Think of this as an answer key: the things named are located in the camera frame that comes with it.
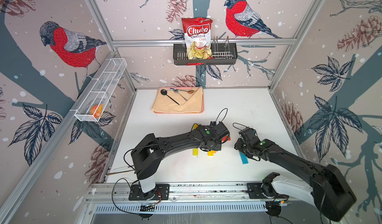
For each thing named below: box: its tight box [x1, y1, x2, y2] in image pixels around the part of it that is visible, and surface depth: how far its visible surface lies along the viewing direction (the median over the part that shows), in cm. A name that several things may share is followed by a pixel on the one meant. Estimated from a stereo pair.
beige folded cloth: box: [151, 86, 204, 113], surface depth 116 cm
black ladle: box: [160, 89, 181, 106], surface depth 120 cm
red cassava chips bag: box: [181, 16, 213, 66], surface depth 85 cm
